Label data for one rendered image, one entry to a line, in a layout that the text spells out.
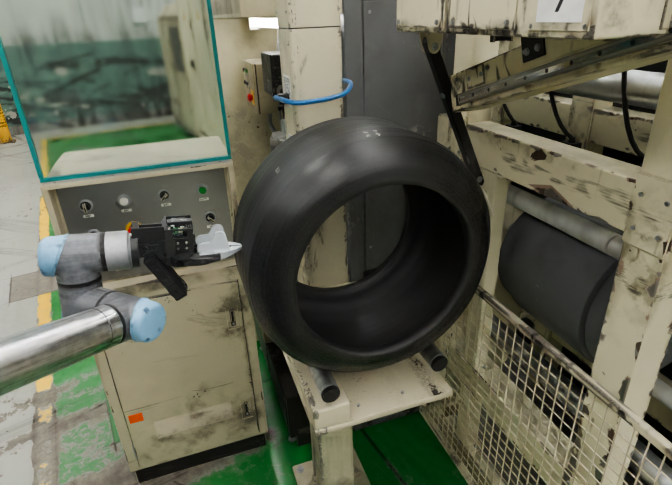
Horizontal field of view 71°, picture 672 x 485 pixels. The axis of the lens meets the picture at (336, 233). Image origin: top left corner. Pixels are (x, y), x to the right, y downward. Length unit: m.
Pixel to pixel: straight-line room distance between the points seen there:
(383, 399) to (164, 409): 1.00
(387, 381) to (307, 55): 0.84
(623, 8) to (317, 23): 0.66
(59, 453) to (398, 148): 2.06
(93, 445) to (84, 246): 1.64
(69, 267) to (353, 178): 0.54
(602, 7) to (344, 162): 0.46
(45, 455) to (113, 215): 1.28
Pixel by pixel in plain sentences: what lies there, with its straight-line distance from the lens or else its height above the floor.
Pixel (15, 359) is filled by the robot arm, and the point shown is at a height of 1.27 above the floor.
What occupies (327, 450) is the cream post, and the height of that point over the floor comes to 0.28.
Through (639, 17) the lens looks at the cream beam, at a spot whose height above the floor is 1.66.
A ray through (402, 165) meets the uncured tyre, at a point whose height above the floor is 1.41.
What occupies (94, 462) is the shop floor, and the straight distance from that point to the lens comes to 2.44.
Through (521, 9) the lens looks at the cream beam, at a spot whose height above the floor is 1.68.
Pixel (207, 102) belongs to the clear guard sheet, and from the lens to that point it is 1.53.
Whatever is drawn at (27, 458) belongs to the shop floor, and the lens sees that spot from 2.60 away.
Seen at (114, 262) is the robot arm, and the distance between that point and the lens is 0.97.
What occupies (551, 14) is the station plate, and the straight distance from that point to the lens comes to 0.82.
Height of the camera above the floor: 1.68
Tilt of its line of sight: 25 degrees down
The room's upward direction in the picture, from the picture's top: 2 degrees counter-clockwise
